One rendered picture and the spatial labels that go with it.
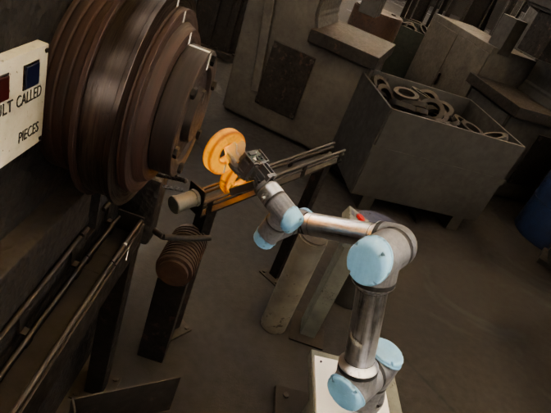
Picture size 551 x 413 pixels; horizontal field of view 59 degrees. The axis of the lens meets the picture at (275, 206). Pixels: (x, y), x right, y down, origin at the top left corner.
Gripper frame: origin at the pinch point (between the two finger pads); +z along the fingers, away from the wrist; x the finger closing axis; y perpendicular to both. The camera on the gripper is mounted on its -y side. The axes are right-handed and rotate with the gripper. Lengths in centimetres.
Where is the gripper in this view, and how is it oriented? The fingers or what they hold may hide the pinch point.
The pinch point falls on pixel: (226, 146)
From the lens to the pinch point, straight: 157.7
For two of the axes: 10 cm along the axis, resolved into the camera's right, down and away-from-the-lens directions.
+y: 4.9, -6.2, -6.1
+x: -6.4, 2.2, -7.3
